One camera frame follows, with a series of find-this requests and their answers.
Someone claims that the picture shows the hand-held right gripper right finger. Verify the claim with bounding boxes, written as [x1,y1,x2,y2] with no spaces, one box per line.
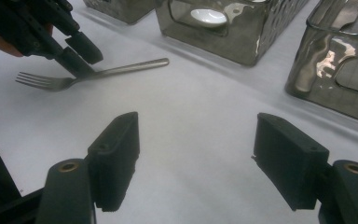
[251,112,330,212]

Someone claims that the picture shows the white ceramic spoon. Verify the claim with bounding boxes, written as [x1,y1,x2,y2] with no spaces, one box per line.
[189,7,228,29]

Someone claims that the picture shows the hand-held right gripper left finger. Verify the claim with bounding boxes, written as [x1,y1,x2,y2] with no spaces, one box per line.
[87,111,141,213]

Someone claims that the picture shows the grey translucent plastic bin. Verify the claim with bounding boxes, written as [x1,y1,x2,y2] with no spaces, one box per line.
[284,0,358,127]
[82,0,161,25]
[155,0,310,67]

